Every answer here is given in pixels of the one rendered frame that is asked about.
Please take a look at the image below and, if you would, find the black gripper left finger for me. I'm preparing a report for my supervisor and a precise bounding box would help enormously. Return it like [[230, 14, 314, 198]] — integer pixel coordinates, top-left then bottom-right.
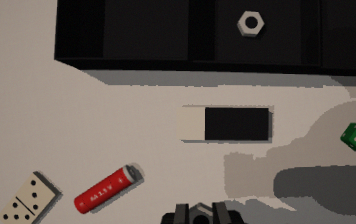
[[161, 204, 189, 224]]

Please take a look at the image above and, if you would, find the red aa battery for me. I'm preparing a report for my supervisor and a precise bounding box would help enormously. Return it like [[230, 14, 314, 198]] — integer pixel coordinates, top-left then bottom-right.
[[74, 165, 137, 214]]

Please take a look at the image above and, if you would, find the black rack of three bins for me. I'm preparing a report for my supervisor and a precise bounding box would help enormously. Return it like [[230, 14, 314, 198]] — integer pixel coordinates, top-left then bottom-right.
[[54, 0, 356, 77]]

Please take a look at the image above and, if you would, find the green die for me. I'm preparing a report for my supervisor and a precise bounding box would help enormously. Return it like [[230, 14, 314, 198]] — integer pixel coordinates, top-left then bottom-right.
[[340, 123, 356, 151]]

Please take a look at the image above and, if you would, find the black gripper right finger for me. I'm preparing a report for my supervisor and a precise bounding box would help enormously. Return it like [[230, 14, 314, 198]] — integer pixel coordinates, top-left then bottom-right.
[[212, 202, 247, 224]]

